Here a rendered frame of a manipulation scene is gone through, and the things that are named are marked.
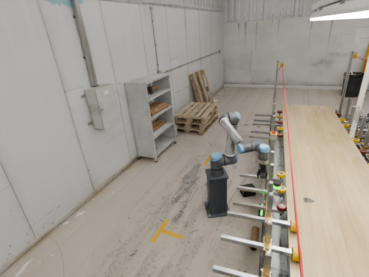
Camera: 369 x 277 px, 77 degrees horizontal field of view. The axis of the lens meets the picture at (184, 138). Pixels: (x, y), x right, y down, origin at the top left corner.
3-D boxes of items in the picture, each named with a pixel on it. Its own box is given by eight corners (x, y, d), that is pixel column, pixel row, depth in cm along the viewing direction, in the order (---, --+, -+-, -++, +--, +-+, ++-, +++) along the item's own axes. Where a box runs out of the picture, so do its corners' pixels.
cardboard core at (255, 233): (250, 245, 260) (252, 225, 285) (249, 250, 263) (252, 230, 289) (257, 247, 257) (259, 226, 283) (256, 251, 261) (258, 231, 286)
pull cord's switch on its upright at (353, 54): (337, 119, 407) (352, 52, 360) (336, 116, 419) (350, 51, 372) (343, 119, 404) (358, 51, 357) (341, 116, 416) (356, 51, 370)
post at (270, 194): (263, 241, 191) (268, 194, 170) (264, 237, 193) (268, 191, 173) (268, 242, 189) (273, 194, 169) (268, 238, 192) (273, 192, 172)
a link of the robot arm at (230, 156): (221, 160, 306) (224, 110, 264) (233, 158, 309) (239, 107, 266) (225, 168, 294) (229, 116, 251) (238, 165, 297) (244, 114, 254)
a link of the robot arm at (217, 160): (208, 164, 303) (208, 153, 296) (221, 162, 306) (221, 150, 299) (212, 170, 290) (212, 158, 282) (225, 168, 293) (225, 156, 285)
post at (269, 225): (262, 271, 171) (266, 222, 151) (262, 267, 174) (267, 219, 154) (267, 273, 170) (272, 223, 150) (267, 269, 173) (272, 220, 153)
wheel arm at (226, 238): (221, 240, 166) (220, 237, 165) (221, 236, 169) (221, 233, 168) (297, 258, 149) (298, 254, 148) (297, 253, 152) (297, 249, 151)
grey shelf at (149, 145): (137, 159, 475) (123, 82, 410) (159, 140, 548) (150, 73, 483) (156, 162, 457) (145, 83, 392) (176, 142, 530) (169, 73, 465)
